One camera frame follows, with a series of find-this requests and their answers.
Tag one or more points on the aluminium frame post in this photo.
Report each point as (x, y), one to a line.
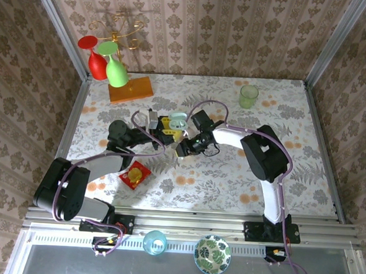
(335, 44)
(61, 27)

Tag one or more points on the long aluminium base rail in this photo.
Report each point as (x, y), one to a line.
(180, 224)

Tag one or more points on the red wine glass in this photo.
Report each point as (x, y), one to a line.
(97, 65)

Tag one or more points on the grey metal shelf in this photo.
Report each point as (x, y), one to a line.
(116, 269)

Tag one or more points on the left robot arm black grey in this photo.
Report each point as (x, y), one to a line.
(58, 191)

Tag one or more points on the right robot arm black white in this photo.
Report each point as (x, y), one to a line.
(262, 154)

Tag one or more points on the green wine glass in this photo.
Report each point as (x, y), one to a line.
(116, 74)

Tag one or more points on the blue translucent cup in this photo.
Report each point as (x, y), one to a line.
(154, 244)

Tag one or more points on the green translucent cup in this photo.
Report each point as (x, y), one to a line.
(248, 99)

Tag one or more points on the gold rack with orange base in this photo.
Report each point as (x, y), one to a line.
(136, 89)

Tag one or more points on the aluminium side rail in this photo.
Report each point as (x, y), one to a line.
(317, 120)
(76, 105)

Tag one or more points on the leaf pattern bowl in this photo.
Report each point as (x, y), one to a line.
(212, 255)

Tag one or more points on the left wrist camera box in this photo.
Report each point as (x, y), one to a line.
(153, 119)

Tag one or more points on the pale green earbud charging case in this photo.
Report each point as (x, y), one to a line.
(177, 124)

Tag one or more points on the black connector bracket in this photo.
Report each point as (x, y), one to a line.
(270, 252)
(102, 242)

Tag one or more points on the red packet with yellow ornament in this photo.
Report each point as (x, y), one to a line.
(135, 175)

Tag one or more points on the floral patterned table cover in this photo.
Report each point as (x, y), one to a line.
(197, 200)

